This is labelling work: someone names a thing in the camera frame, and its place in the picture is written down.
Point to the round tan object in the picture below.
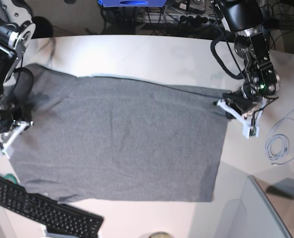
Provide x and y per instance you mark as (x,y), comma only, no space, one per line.
(160,235)

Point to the green tape roll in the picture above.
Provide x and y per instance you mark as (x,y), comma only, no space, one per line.
(12,178)

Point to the grey monitor back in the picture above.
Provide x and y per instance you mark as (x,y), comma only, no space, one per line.
(265,211)

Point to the grey t-shirt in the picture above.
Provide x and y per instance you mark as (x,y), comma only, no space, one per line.
(119,139)

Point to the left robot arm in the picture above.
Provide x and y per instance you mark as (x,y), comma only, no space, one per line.
(243,19)

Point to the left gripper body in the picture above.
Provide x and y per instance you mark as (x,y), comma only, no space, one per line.
(244,106)

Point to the black computer keyboard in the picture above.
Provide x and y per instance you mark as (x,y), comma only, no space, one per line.
(59,217)

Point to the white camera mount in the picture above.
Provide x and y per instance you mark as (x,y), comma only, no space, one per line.
(249,121)
(8,138)

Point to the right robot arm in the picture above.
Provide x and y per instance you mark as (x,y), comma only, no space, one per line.
(16,82)

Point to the black power strip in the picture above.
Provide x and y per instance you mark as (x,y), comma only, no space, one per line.
(178,18)

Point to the blue box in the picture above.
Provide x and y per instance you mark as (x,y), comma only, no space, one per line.
(133,3)

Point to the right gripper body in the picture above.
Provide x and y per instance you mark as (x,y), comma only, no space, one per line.
(8,117)

